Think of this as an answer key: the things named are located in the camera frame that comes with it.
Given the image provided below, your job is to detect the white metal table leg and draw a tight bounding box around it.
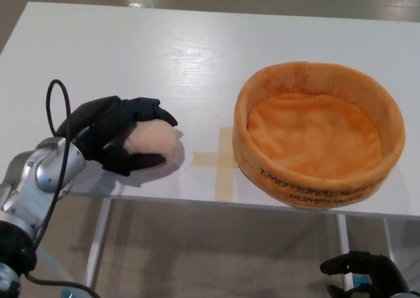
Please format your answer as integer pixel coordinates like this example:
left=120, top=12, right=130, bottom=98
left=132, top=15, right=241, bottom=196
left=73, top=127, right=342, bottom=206
left=83, top=198, right=114, bottom=289
left=337, top=214, right=350, bottom=258
left=383, top=217, right=395, bottom=258

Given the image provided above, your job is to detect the orange plush round plate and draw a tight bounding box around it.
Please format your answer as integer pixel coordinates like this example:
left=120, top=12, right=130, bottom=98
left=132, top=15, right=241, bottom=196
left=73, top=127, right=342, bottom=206
left=232, top=60, right=406, bottom=211

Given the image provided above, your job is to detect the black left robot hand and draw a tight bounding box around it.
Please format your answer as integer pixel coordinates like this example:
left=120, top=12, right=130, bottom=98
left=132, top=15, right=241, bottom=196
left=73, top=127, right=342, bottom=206
left=55, top=95, right=179, bottom=177

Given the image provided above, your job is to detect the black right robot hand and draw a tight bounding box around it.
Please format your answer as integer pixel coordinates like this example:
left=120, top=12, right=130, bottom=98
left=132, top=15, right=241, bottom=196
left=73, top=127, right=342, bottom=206
left=320, top=251, right=411, bottom=298

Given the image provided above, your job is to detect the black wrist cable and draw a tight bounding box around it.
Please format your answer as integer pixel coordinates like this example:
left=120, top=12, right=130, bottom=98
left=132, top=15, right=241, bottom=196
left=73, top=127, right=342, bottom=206
left=19, top=79, right=101, bottom=298

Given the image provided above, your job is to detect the light grey diagonal bar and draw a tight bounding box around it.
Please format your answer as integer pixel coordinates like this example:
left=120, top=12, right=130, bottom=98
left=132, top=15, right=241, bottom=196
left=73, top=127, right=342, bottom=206
left=34, top=245, right=75, bottom=298

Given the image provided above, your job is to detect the beige masking tape strip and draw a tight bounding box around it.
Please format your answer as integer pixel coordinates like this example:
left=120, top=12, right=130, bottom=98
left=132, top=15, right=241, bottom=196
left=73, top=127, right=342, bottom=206
left=215, top=127, right=236, bottom=202
left=192, top=150, right=240, bottom=167

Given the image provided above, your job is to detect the pink round plush toy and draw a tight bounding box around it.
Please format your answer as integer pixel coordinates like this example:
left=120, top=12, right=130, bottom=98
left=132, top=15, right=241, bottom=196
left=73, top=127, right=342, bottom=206
left=111, top=120, right=184, bottom=168

